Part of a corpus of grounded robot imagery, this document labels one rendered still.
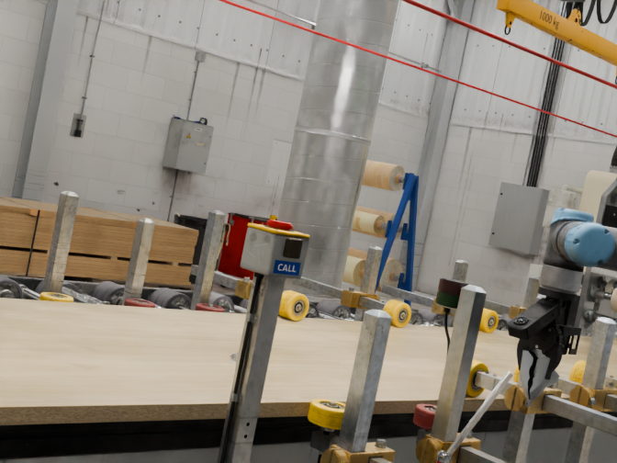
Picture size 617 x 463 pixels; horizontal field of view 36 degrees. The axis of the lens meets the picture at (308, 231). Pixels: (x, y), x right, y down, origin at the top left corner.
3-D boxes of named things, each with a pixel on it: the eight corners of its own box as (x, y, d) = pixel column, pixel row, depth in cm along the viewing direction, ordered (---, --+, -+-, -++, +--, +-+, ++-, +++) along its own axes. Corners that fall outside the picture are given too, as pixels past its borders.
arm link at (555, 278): (568, 270, 176) (532, 262, 182) (563, 294, 176) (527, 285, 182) (590, 274, 181) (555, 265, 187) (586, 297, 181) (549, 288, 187)
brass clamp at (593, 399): (619, 412, 221) (624, 390, 221) (588, 412, 212) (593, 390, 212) (596, 403, 226) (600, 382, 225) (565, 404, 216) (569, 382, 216)
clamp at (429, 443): (476, 465, 188) (482, 440, 188) (432, 469, 179) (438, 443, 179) (454, 456, 192) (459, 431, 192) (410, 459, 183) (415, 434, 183)
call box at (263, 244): (300, 284, 147) (310, 234, 147) (266, 281, 142) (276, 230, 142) (272, 275, 152) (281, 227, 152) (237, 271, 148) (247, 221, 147)
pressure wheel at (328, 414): (341, 460, 181) (353, 401, 181) (342, 473, 173) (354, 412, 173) (298, 452, 181) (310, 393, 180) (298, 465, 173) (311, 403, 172)
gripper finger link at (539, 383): (558, 404, 182) (568, 357, 182) (540, 404, 178) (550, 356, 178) (544, 400, 185) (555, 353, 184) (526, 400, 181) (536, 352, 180)
